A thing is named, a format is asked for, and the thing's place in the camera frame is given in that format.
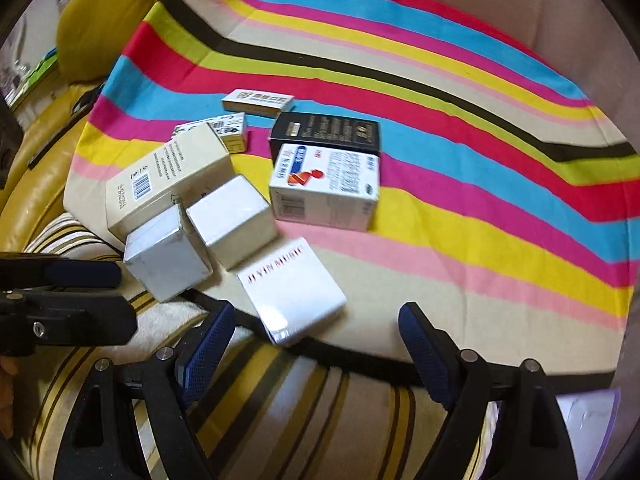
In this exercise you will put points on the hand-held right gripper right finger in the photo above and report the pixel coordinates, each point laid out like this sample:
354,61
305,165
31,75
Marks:
430,355

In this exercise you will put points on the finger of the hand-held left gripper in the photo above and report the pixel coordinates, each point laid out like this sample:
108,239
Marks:
75,317
85,272

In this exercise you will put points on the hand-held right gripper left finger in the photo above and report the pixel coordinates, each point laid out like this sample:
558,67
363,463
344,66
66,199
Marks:
210,347

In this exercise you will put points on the white box with lettering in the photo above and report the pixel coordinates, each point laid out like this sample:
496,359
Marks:
292,292

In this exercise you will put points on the tall beige barcode box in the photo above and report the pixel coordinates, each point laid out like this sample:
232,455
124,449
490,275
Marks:
165,180

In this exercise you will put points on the pale purple container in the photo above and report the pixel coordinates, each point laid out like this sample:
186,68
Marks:
585,425

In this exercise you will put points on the white and blue medicine box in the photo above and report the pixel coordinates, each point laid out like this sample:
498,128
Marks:
325,190

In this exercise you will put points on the small white barcode box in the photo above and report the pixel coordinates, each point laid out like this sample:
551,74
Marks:
230,130

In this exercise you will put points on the small white logo box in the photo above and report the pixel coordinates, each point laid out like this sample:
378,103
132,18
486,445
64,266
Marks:
257,101

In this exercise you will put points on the black box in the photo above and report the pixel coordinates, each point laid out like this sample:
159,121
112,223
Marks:
325,130

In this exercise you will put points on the brown striped cushion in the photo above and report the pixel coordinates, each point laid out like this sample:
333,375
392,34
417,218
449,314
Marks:
310,410

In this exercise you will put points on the dark object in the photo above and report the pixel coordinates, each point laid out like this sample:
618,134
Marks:
86,99

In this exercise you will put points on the green object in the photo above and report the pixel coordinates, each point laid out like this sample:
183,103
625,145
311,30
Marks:
42,66

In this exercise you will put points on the colourful striped cloth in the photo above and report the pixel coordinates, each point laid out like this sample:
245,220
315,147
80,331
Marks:
450,135

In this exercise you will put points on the yellow leather sofa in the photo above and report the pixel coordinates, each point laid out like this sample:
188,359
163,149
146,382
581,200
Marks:
100,10

